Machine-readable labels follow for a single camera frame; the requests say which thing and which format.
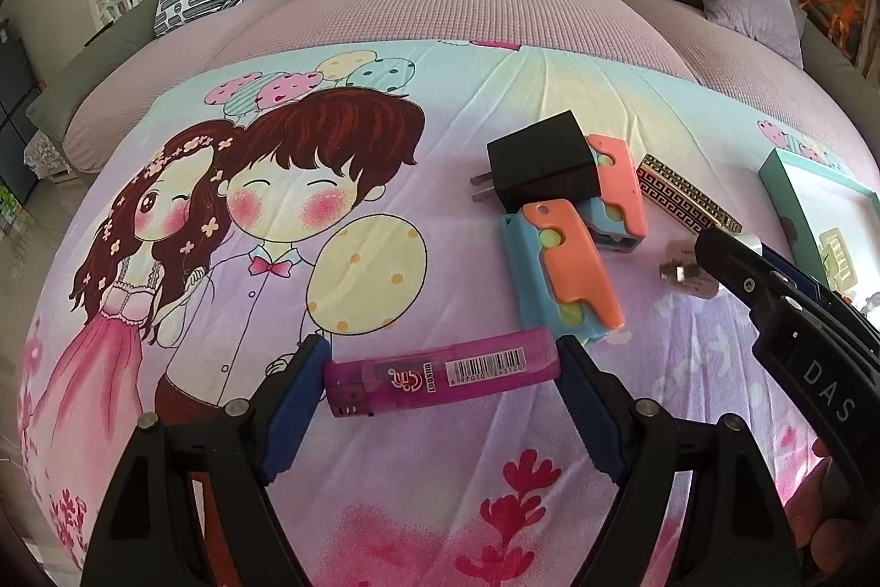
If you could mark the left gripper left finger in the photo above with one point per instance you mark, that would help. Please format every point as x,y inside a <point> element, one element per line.
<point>148,531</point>

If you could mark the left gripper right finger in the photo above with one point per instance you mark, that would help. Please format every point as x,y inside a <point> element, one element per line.
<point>734,531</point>

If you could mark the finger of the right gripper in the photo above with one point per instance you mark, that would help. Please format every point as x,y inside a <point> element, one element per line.
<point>784,277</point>
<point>742,277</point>

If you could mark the white charger plug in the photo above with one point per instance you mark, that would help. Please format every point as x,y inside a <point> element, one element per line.
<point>682,272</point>

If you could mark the gold patterned lighter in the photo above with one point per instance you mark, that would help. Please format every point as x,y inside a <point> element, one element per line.
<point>681,200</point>

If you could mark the blue orange toy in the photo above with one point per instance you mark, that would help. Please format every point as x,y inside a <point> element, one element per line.
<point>557,274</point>
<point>616,217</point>

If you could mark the black power adapter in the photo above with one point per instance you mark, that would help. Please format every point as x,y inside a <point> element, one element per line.
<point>549,160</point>

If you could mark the pink lighter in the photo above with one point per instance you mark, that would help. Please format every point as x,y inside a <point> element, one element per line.
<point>455,373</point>

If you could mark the white plastic hair claw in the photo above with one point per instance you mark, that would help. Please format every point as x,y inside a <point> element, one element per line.
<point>836,261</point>

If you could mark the right hand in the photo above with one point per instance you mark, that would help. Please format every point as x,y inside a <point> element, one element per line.
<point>833,550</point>

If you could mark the teal shallow box tray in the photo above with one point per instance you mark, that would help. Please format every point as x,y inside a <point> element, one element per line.
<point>810,199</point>

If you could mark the orange patterned bag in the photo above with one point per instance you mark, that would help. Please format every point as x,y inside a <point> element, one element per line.
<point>841,21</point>

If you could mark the pink sofa cover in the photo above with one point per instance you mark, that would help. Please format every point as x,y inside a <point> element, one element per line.
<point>108,87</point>

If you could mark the cartoon printed bedsheet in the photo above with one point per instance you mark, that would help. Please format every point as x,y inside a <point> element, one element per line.
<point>328,190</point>

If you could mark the dark cabinet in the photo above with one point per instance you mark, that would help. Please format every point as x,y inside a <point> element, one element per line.
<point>18,89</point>

